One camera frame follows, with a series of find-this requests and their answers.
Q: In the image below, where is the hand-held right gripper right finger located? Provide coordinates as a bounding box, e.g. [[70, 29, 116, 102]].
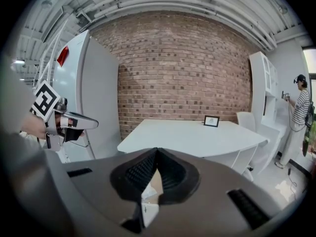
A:
[[148, 147, 283, 237]]

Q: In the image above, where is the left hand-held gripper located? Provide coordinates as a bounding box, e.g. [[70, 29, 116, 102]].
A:
[[31, 80, 99, 151]]

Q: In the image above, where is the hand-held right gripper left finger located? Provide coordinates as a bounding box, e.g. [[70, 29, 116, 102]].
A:
[[63, 147, 159, 237]]

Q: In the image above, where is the white wooden drawer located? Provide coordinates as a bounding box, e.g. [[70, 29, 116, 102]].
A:
[[141, 168, 164, 228]]

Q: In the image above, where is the person's left forearm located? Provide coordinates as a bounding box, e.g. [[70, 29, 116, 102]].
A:
[[21, 111, 47, 141]]

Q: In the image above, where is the grey refrigerator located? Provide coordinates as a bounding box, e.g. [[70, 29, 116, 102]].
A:
[[52, 29, 121, 160]]

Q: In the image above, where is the white desk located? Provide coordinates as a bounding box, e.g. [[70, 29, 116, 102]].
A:
[[117, 118, 270, 182]]

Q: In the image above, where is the red paper sticker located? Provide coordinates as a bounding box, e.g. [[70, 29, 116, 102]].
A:
[[56, 46, 70, 68]]

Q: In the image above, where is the white office chair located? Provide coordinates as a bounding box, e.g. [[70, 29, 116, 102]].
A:
[[236, 111, 260, 180]]

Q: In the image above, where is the white bookshelf cabinet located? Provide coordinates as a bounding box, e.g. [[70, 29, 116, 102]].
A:
[[248, 51, 288, 163]]

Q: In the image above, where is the black picture frame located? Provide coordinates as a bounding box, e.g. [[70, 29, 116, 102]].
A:
[[203, 115, 220, 128]]

